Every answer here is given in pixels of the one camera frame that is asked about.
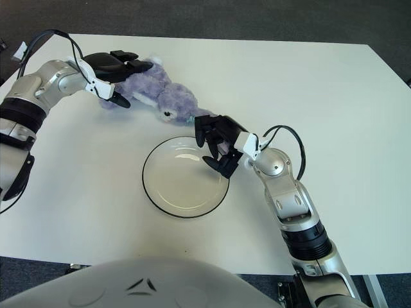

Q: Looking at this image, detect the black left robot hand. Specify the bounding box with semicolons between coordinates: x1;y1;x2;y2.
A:
82;50;154;109

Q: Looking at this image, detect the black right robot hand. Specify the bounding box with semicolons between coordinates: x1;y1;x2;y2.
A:
194;114;250;179

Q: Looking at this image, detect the purple plush bunny doll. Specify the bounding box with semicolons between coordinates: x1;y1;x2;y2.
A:
98;56;232;155

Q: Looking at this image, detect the white plate black rim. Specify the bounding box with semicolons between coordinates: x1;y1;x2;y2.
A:
142;136;231;219

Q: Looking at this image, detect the grey robot torso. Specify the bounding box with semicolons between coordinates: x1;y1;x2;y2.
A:
0;258;283;308

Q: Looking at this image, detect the grey metal table leg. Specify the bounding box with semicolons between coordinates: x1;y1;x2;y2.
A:
362;275;390;305

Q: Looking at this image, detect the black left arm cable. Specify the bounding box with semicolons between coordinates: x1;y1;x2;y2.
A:
0;29;88;216

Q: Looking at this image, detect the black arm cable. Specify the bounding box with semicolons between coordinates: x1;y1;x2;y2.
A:
261;124;305;181
0;29;88;216

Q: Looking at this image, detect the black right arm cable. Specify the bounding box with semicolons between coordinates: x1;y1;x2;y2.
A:
261;124;305;181

